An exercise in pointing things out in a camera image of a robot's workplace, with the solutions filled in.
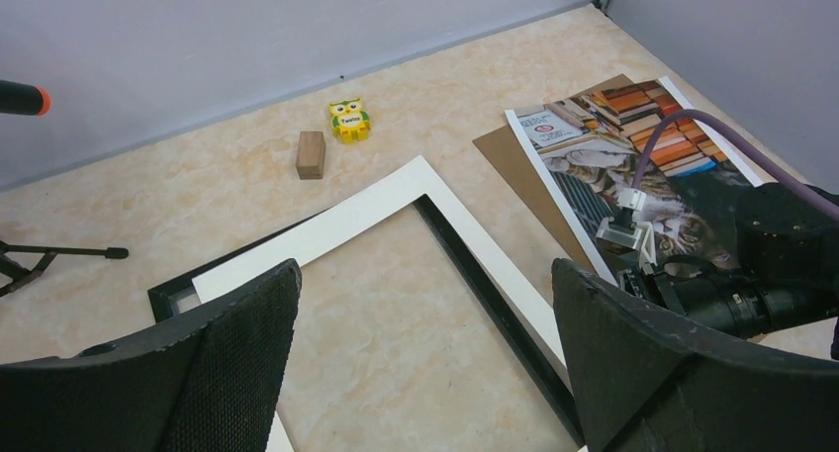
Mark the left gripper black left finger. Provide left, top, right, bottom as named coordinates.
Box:
left=1, top=259, right=302, bottom=451

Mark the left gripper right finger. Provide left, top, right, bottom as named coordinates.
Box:
left=551, top=258, right=838, bottom=451

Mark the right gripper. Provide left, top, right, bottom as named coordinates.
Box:
left=618, top=255, right=838, bottom=339

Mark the black picture frame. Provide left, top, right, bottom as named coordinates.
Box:
left=147, top=195, right=585, bottom=446

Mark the white photo mat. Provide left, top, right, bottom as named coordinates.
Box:
left=191, top=155, right=588, bottom=452

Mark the cat photo print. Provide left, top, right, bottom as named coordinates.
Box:
left=506, top=77, right=764, bottom=280

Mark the brown cardboard backing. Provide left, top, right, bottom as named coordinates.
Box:
left=472, top=73, right=634, bottom=277

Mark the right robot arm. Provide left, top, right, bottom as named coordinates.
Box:
left=618, top=183, right=838, bottom=339

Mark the black tripod stand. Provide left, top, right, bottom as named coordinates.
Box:
left=1, top=241, right=130, bottom=297

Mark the small wooden block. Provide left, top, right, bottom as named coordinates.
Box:
left=295, top=131, right=326, bottom=180

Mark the yellow owl toy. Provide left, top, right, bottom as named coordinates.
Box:
left=328, top=98, right=371, bottom=144

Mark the black microphone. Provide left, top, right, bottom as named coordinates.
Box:
left=0, top=80, right=51, bottom=116

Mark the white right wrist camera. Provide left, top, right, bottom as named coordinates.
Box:
left=596, top=188, right=657, bottom=266

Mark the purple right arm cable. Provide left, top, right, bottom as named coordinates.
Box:
left=630, top=109, right=839, bottom=223

